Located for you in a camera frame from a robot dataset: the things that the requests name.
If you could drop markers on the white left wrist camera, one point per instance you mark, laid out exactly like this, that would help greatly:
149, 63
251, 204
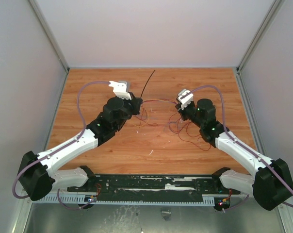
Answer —
121, 89

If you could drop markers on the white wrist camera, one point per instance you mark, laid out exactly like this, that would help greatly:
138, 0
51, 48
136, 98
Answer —
184, 98
121, 89

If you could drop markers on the black zip tie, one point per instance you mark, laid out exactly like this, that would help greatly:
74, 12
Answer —
142, 92

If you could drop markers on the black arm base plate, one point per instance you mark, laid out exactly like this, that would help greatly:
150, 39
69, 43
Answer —
153, 188

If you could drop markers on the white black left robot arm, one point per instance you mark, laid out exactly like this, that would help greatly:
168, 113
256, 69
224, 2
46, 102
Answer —
40, 173

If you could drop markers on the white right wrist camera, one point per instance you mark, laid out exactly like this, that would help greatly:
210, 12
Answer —
184, 98

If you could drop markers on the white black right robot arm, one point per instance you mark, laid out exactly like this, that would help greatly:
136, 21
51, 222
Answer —
268, 181

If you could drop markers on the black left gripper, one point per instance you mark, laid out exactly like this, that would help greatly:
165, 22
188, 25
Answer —
136, 104

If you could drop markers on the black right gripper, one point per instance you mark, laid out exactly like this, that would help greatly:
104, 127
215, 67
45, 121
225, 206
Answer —
182, 111

